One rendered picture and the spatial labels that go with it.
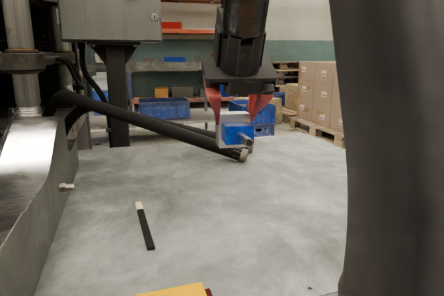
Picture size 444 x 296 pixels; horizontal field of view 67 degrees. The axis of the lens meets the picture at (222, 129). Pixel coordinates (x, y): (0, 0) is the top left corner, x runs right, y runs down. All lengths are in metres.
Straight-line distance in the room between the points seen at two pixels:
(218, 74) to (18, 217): 0.28
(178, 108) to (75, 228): 3.65
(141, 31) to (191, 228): 0.76
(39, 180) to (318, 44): 7.63
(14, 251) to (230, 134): 0.29
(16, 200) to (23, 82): 0.63
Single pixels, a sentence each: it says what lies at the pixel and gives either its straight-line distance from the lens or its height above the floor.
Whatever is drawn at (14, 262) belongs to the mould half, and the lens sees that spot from 0.36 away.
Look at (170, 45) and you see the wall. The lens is 7.00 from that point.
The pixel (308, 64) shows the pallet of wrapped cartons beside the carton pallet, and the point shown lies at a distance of 4.67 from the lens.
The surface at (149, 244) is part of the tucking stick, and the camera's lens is 0.45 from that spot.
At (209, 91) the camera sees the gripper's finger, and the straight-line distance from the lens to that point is 0.48.
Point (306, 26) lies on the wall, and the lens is 7.82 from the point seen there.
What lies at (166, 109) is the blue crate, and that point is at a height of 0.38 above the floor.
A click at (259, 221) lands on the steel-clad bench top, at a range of 0.51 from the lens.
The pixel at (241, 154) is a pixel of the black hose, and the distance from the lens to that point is 0.74.
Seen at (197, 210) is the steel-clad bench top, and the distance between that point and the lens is 0.54.
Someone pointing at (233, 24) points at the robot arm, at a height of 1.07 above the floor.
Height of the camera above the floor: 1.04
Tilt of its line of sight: 13 degrees down
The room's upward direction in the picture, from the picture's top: straight up
